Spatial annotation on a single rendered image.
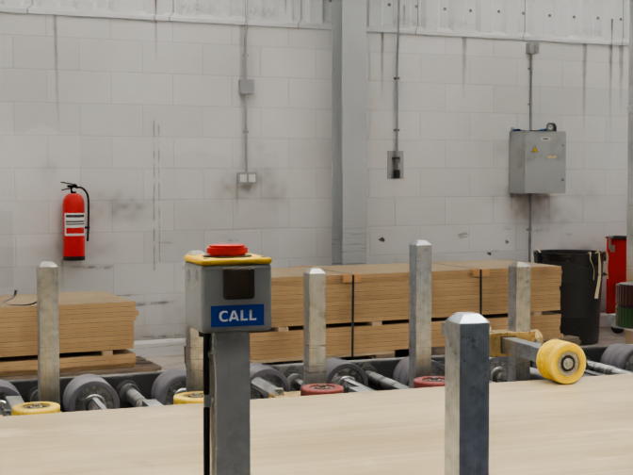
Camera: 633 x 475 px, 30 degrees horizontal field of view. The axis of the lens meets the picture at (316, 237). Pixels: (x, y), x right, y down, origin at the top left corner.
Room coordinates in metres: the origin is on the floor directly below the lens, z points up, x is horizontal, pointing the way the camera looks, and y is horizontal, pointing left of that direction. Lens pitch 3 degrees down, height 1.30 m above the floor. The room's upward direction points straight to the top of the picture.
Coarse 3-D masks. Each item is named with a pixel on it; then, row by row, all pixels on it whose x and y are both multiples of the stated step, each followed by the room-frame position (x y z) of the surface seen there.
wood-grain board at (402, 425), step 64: (512, 384) 2.24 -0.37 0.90; (576, 384) 2.24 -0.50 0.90; (0, 448) 1.71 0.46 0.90; (64, 448) 1.71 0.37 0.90; (128, 448) 1.71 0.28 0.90; (192, 448) 1.71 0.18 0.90; (256, 448) 1.71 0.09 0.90; (320, 448) 1.71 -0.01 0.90; (384, 448) 1.71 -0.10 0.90; (512, 448) 1.71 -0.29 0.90; (576, 448) 1.71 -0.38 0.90
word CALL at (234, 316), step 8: (248, 304) 1.12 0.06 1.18; (256, 304) 1.12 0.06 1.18; (216, 312) 1.10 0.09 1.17; (224, 312) 1.11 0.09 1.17; (232, 312) 1.11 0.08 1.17; (240, 312) 1.11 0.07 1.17; (248, 312) 1.12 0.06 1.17; (256, 312) 1.12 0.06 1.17; (216, 320) 1.10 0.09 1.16; (224, 320) 1.11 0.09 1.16; (232, 320) 1.11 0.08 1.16; (240, 320) 1.11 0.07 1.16; (248, 320) 1.12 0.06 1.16; (256, 320) 1.12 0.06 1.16
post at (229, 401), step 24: (216, 336) 1.12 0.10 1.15; (240, 336) 1.13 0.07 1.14; (216, 360) 1.12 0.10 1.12; (240, 360) 1.13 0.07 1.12; (216, 384) 1.12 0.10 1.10; (240, 384) 1.13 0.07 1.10; (216, 408) 1.12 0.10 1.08; (240, 408) 1.13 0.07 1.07; (216, 432) 1.12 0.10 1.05; (240, 432) 1.13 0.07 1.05; (216, 456) 1.12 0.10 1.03; (240, 456) 1.13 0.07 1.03
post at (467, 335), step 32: (448, 320) 1.23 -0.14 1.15; (480, 320) 1.22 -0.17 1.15; (448, 352) 1.23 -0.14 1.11; (480, 352) 1.22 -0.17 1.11; (448, 384) 1.23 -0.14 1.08; (480, 384) 1.22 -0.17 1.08; (448, 416) 1.23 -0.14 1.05; (480, 416) 1.22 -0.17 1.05; (448, 448) 1.23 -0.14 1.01; (480, 448) 1.22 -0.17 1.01
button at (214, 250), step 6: (210, 246) 1.14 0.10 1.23; (216, 246) 1.13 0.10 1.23; (222, 246) 1.13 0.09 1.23; (228, 246) 1.13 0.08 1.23; (234, 246) 1.13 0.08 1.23; (240, 246) 1.13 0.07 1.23; (210, 252) 1.13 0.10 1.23; (216, 252) 1.13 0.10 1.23; (222, 252) 1.13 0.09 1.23; (228, 252) 1.12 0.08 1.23; (234, 252) 1.13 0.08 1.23; (240, 252) 1.13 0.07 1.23; (246, 252) 1.14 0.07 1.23
